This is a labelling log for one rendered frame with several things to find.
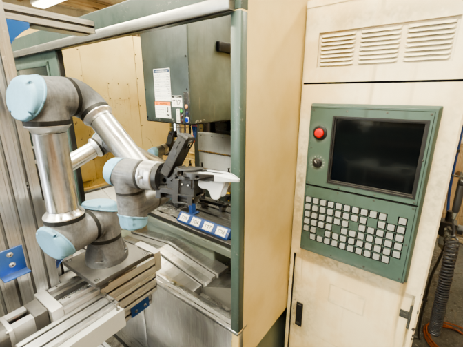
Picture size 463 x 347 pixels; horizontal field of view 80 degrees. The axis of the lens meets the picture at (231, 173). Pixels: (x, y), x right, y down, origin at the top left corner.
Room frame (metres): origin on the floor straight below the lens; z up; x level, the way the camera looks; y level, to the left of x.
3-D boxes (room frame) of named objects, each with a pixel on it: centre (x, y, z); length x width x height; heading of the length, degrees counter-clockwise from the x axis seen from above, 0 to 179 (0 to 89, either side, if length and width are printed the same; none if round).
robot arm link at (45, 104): (0.79, 0.52, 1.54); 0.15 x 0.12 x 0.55; 159
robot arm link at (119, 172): (0.70, 0.27, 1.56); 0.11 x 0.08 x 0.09; 69
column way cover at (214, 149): (2.44, 0.11, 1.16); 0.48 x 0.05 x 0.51; 53
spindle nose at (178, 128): (2.09, 0.38, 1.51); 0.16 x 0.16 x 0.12
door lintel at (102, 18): (1.56, 0.79, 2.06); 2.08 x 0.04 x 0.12; 53
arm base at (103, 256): (0.92, 0.47, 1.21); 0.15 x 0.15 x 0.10
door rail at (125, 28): (1.54, 0.81, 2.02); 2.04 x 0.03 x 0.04; 53
